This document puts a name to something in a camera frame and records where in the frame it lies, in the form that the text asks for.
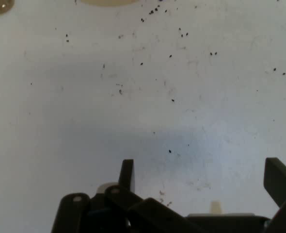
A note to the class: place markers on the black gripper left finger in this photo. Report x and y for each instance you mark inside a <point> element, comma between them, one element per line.
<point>126,174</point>

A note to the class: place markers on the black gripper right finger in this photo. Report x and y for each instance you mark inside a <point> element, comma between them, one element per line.
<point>283,184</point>

